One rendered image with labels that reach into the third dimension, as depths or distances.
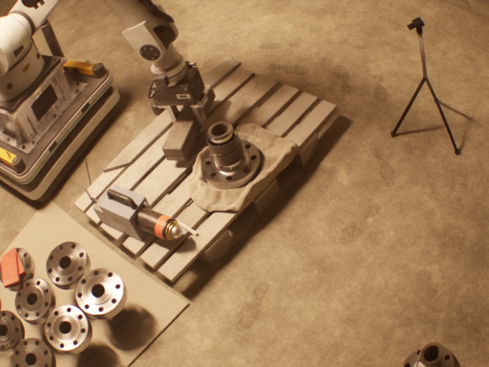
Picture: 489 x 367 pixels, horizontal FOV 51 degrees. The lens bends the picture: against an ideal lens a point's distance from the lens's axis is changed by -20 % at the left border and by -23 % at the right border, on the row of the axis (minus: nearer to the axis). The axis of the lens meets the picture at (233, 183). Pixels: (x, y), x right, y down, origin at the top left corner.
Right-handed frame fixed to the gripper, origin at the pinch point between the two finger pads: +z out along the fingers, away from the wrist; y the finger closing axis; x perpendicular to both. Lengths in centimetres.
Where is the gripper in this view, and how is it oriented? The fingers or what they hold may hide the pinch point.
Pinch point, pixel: (188, 118)
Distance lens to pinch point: 310.9
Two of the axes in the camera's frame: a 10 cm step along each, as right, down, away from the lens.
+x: 2.8, -7.6, 5.8
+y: 9.3, 0.6, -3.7
